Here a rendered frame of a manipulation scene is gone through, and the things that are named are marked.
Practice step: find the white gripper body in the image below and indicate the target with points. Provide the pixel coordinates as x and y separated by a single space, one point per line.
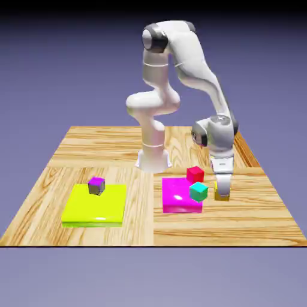
223 178

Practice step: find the small yellow cube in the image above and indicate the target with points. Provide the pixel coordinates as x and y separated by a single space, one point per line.
221 197

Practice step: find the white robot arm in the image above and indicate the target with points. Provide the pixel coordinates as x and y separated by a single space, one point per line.
187 57

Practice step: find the small teal cube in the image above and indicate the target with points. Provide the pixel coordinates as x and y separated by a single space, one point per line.
198 191

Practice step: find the small red cube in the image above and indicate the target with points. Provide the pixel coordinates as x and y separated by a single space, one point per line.
194 174

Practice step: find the small purple cube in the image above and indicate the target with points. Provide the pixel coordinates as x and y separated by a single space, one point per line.
96 185

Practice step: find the large magenta box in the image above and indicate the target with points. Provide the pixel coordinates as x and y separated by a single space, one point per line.
176 196

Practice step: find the large yellow box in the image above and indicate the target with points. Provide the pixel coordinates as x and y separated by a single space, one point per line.
96 206

